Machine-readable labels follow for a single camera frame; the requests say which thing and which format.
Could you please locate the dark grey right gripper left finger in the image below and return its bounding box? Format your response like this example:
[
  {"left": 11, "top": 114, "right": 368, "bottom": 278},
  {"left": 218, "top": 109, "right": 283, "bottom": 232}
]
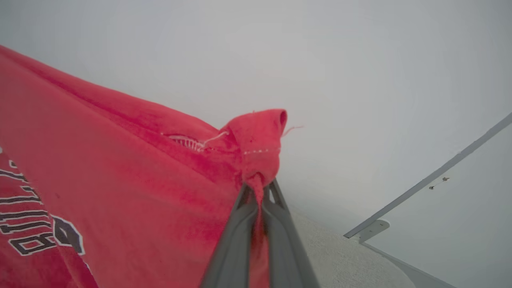
[{"left": 200, "top": 182, "right": 263, "bottom": 288}]

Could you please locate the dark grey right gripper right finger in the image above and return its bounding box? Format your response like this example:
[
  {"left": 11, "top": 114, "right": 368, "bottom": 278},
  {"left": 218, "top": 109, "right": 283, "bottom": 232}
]
[{"left": 262, "top": 179, "right": 321, "bottom": 288}]

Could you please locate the red and white sports garment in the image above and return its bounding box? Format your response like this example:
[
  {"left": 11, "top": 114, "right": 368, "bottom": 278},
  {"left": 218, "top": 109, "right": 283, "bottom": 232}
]
[{"left": 0, "top": 45, "right": 304, "bottom": 288}]

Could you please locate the grey fabric sofa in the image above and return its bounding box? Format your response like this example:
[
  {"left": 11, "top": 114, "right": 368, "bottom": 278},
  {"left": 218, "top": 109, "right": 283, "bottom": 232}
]
[{"left": 288, "top": 207, "right": 417, "bottom": 288}]

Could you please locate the white rail bracket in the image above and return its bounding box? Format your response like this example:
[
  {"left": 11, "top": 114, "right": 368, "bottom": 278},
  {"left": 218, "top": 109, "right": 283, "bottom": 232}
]
[{"left": 352, "top": 219, "right": 391, "bottom": 244}]

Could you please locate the grey wall rail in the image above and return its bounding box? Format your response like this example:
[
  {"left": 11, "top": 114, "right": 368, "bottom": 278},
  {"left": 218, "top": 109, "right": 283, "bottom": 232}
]
[{"left": 344, "top": 112, "right": 512, "bottom": 240}]

